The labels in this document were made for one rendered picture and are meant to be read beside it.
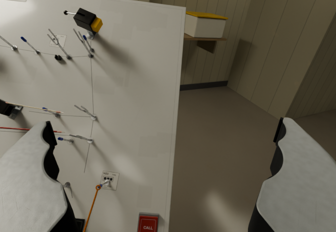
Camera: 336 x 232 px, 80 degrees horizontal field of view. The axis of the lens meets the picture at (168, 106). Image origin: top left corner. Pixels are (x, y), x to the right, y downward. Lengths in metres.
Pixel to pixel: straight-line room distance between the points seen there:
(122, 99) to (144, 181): 0.26
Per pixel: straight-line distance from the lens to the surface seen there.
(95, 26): 0.70
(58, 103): 0.72
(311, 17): 3.55
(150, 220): 0.63
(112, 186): 0.65
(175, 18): 0.81
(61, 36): 0.82
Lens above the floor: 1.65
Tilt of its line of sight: 30 degrees down
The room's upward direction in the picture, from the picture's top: 8 degrees clockwise
